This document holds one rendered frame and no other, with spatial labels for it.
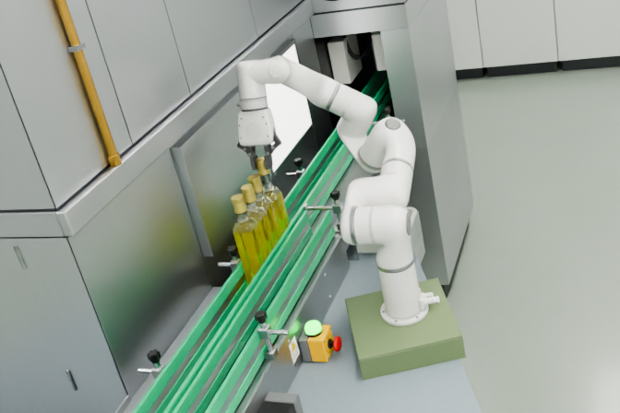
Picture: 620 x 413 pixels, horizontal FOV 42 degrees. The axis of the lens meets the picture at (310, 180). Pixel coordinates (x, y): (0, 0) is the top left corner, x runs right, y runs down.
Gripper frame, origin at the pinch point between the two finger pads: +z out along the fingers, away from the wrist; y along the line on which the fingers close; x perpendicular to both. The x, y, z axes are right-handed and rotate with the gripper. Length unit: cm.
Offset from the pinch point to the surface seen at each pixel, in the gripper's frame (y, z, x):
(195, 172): -12.3, -0.8, -16.2
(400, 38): 19, -28, 92
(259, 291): 6.0, 30.1, -23.3
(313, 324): 19.3, 39.4, -21.7
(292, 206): -3.9, 19.5, 25.7
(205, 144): -12.3, -7.3, -8.6
